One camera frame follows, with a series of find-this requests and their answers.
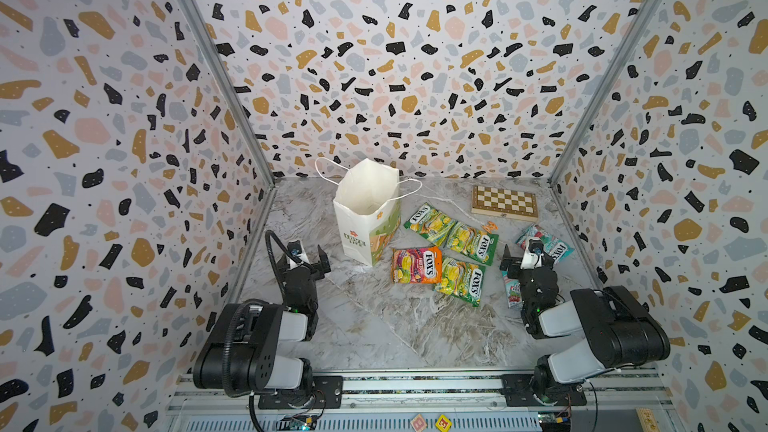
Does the green lemon candy packet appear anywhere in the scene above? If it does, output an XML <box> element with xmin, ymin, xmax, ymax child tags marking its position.
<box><xmin>445</xmin><ymin>222</ymin><xmax>499</xmax><ymax>265</ymax></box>

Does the green apple tea candy packet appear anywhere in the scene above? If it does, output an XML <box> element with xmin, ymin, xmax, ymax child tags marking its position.
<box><xmin>434</xmin><ymin>258</ymin><xmax>485</xmax><ymax>307</ymax></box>

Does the white paper gift bag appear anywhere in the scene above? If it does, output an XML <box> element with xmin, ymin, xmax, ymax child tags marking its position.
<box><xmin>314</xmin><ymin>157</ymin><xmax>422</xmax><ymax>266</ymax></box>

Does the orange snack packet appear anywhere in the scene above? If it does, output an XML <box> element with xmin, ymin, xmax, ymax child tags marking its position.
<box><xmin>391</xmin><ymin>247</ymin><xmax>442</xmax><ymax>284</ymax></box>

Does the small green spring tea packet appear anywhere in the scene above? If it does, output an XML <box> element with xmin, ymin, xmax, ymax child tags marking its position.
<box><xmin>403</xmin><ymin>203</ymin><xmax>458</xmax><ymax>247</ymax></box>

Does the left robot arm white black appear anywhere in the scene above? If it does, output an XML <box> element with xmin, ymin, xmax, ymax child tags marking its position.
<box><xmin>192</xmin><ymin>241</ymin><xmax>331</xmax><ymax>407</ymax></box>

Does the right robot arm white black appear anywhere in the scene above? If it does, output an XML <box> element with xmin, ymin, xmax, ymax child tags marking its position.
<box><xmin>500</xmin><ymin>239</ymin><xmax>671</xmax><ymax>406</ymax></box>

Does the wooden folding chess board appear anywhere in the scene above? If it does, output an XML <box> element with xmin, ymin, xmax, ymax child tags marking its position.
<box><xmin>471</xmin><ymin>186</ymin><xmax>539</xmax><ymax>222</ymax></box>

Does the yellow number block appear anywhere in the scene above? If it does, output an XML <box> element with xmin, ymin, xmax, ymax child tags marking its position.
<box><xmin>435</xmin><ymin>415</ymin><xmax>452</xmax><ymax>432</ymax></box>

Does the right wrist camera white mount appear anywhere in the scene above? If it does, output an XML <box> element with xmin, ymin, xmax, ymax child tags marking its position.
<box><xmin>520</xmin><ymin>237</ymin><xmax>544</xmax><ymax>270</ymax></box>

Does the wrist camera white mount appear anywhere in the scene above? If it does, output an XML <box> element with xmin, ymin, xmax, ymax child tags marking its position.
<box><xmin>286</xmin><ymin>240</ymin><xmax>309</xmax><ymax>269</ymax></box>
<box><xmin>520</xmin><ymin>237</ymin><xmax>544</xmax><ymax>270</ymax></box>

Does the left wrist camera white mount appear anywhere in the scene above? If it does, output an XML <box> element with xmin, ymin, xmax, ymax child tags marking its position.
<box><xmin>286</xmin><ymin>240</ymin><xmax>309</xmax><ymax>269</ymax></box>

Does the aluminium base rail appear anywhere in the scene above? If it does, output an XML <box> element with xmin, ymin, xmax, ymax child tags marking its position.
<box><xmin>159</xmin><ymin>367</ymin><xmax>685</xmax><ymax>431</ymax></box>

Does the wooden block on rail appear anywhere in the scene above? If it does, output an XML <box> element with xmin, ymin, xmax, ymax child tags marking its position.
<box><xmin>636</xmin><ymin>408</ymin><xmax>661</xmax><ymax>432</ymax></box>

